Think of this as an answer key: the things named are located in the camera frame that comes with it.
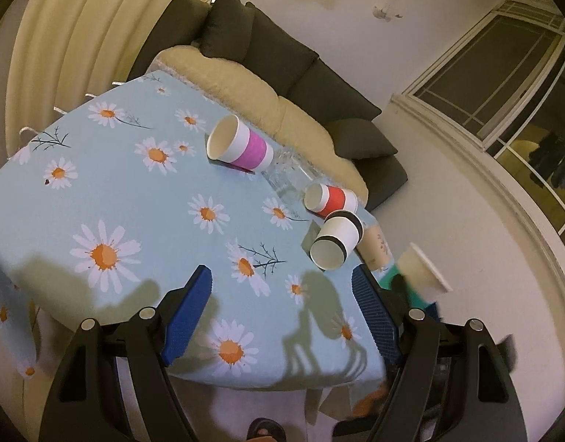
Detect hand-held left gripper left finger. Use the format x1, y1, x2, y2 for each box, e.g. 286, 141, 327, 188
38, 264, 213, 442

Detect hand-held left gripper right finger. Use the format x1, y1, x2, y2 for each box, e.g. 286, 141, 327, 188
352, 264, 527, 442

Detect teal banded paper cup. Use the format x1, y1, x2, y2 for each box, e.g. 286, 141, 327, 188
384, 242, 454, 309

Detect black banded paper cup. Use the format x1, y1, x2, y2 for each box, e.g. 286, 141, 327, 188
310, 209, 365, 272

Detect red banded paper cup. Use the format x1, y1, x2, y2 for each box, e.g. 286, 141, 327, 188
303, 182, 359, 217

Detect purple banded paper cup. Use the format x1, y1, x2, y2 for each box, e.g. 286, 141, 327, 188
206, 114, 276, 171

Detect beige plant print cup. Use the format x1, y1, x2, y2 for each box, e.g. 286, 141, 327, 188
356, 225, 394, 273

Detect blurred orange object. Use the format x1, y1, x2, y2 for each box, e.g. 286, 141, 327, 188
351, 384, 389, 417

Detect grey card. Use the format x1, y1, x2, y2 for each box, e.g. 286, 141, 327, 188
301, 221, 322, 252

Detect blue daisy print tablecloth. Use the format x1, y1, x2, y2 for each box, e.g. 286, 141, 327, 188
0, 71, 389, 392

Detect clear glass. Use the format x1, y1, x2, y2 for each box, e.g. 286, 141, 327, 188
261, 147, 324, 208

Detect dark grey cushion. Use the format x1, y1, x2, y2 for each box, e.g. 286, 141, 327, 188
326, 117, 399, 159
200, 0, 258, 63

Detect beige blanket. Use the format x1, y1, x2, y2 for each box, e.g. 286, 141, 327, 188
153, 45, 370, 203

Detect dark hanging clothes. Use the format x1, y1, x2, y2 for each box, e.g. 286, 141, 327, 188
528, 129, 565, 189

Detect dark grey sofa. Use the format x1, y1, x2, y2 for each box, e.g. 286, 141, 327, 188
126, 0, 409, 213

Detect white framed window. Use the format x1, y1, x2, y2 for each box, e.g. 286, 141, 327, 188
402, 0, 565, 263

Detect cream curtain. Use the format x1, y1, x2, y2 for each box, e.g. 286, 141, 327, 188
6, 0, 239, 157

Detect white wall hook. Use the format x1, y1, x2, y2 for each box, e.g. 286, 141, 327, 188
372, 4, 405, 21

